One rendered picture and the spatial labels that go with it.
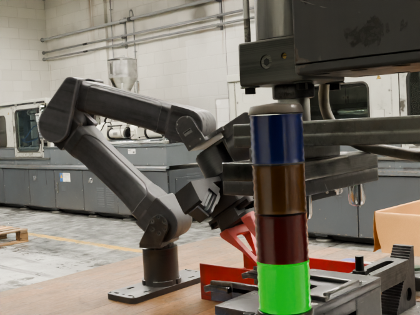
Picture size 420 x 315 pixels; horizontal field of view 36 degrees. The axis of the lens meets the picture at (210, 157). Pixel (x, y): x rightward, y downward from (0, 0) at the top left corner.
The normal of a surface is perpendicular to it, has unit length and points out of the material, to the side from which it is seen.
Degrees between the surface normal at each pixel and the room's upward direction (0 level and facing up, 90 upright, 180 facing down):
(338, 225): 90
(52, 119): 90
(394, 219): 89
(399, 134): 90
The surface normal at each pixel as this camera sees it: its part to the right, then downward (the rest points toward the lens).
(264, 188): -0.60, -0.17
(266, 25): -0.77, 0.07
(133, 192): -0.43, -0.07
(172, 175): 0.71, 0.00
